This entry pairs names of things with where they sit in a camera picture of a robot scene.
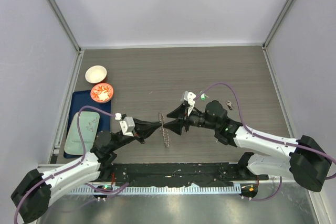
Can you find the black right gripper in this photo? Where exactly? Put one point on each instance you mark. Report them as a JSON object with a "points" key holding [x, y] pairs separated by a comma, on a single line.
{"points": [[176, 125]]}

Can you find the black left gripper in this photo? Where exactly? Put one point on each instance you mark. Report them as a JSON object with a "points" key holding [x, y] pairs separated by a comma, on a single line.
{"points": [[144, 129]]}

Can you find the metal disc with keyrings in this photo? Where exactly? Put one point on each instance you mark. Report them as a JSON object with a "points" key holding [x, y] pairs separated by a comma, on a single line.
{"points": [[164, 131]]}

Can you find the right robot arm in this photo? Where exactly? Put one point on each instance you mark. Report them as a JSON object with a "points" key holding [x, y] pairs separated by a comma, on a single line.
{"points": [[302, 160]]}

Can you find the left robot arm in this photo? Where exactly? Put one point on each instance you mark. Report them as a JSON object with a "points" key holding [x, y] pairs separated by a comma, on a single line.
{"points": [[37, 191]]}

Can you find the green key tag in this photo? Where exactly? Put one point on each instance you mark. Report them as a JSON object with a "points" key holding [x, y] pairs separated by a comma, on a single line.
{"points": [[203, 96]]}

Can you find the light green rectangular plate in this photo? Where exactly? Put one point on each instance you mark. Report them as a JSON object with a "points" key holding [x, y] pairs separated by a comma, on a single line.
{"points": [[88, 124]]}

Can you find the black tagged key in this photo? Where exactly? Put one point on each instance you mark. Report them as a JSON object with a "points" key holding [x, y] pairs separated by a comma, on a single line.
{"points": [[229, 104]]}

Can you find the orange floral patterned bowl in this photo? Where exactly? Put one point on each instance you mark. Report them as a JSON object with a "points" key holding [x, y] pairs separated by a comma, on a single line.
{"points": [[102, 93]]}

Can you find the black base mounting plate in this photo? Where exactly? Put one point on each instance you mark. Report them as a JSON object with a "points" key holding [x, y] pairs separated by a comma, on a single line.
{"points": [[177, 174]]}

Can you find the dark blue tray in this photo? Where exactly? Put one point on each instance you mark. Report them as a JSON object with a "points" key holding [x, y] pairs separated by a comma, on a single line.
{"points": [[81, 99]]}

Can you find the white bowl red outside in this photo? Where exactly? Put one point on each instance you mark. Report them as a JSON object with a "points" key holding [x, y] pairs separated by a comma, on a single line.
{"points": [[95, 74]]}

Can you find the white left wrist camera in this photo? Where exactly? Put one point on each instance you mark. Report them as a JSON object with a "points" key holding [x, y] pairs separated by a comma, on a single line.
{"points": [[127, 126]]}

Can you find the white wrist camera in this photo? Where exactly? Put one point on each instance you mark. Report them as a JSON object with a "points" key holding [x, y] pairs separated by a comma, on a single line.
{"points": [[188, 97], [127, 126]]}

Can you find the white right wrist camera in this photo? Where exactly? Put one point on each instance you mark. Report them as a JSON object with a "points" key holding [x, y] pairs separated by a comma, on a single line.
{"points": [[188, 97]]}

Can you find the white slotted cable duct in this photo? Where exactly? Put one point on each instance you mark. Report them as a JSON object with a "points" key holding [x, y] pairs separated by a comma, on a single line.
{"points": [[193, 189]]}

